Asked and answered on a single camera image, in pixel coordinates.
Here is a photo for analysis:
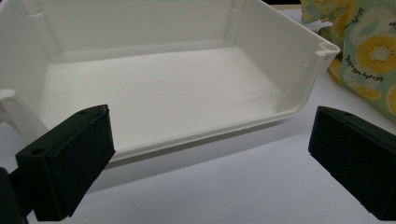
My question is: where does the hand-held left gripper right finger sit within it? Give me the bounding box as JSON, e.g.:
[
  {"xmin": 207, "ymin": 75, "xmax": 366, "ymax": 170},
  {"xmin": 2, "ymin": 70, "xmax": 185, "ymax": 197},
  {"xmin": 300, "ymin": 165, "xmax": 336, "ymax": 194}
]
[{"xmin": 308, "ymin": 105, "xmax": 396, "ymax": 221}]

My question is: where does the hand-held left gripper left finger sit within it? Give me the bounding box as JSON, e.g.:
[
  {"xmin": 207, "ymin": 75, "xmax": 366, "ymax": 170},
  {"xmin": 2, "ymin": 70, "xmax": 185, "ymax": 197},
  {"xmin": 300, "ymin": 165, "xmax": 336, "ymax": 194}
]
[{"xmin": 15, "ymin": 105, "xmax": 117, "ymax": 222}]

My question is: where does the white plastic storage bin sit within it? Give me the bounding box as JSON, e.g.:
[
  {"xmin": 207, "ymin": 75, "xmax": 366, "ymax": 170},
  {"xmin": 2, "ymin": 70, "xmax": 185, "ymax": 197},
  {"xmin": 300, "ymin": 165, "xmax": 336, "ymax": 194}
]
[{"xmin": 0, "ymin": 0, "xmax": 341, "ymax": 169}]

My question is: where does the lemon print bag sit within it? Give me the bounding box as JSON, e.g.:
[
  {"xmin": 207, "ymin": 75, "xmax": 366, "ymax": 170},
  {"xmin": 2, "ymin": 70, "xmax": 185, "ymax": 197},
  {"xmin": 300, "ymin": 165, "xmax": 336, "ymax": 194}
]
[{"xmin": 300, "ymin": 0, "xmax": 396, "ymax": 124}]

